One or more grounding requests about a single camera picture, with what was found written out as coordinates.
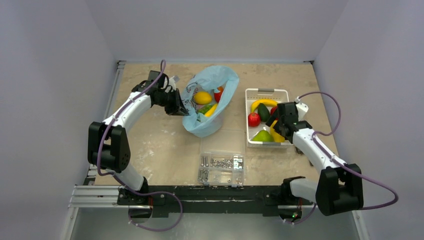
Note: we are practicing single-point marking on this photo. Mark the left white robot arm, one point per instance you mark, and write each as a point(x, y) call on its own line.
point(108, 145)

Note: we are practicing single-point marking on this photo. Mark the green fake avocado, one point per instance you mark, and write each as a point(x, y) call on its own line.
point(263, 112)

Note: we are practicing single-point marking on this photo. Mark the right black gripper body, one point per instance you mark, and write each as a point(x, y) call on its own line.
point(280, 122)

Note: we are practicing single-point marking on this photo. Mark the red fake apple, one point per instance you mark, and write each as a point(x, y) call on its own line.
point(253, 120)

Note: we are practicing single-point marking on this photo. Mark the green fake pear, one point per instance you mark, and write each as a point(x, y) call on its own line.
point(263, 136)

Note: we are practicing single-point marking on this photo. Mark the light blue plastic bag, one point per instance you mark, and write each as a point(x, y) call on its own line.
point(207, 80)

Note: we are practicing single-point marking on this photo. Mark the yellow fake banana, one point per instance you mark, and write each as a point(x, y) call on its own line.
point(211, 111)
point(265, 101)

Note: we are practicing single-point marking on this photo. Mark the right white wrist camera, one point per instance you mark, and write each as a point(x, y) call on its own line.
point(302, 108)

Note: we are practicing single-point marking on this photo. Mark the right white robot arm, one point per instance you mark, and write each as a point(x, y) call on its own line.
point(339, 188)

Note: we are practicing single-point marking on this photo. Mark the clear plastic screw box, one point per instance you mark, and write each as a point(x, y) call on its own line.
point(222, 159)

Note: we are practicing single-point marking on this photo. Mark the red fake tomato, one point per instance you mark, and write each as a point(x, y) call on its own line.
point(273, 111)

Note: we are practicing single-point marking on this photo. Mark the white plastic basket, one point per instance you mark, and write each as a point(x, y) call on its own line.
point(253, 94)

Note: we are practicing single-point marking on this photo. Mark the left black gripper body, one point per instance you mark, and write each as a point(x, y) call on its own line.
point(167, 100)

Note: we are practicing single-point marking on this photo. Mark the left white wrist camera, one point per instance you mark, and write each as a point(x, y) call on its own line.
point(170, 83)

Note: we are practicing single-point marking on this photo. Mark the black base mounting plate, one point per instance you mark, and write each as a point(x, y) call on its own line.
point(267, 200)

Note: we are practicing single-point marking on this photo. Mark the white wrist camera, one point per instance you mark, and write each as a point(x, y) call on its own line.
point(302, 108)
point(170, 83)

